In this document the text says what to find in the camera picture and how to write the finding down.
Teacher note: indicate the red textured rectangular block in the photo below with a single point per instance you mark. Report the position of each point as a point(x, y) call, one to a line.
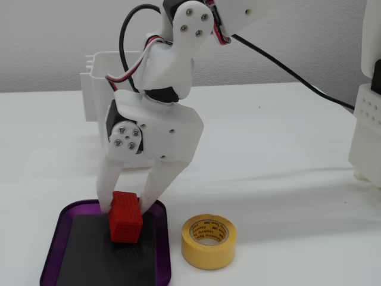
point(125, 220)

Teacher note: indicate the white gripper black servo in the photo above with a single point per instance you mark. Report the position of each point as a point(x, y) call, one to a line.
point(169, 132)

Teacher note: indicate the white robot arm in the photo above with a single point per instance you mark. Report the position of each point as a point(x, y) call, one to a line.
point(178, 59)

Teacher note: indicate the yellow masking tape roll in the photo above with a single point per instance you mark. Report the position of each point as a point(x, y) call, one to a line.
point(208, 253)

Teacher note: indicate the white plastic pen holder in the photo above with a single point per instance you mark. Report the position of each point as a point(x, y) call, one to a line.
point(92, 98)

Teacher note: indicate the purple metal tray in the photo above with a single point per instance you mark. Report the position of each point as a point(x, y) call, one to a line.
point(56, 241)

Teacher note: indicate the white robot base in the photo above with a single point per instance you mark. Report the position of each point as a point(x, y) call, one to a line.
point(367, 134)

